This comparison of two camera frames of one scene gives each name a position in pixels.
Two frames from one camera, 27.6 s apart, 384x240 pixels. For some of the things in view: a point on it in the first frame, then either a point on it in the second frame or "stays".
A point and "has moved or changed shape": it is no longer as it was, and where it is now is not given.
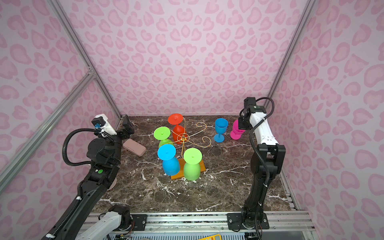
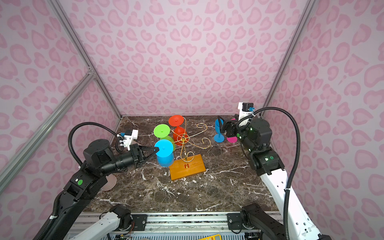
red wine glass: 179,132 stays
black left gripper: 126,125 -> 138,149
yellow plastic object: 212,237 stays
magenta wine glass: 236,133 has moved or changed shape
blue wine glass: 221,126 stays
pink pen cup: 113,184 stays
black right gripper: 240,124 -> 234,126
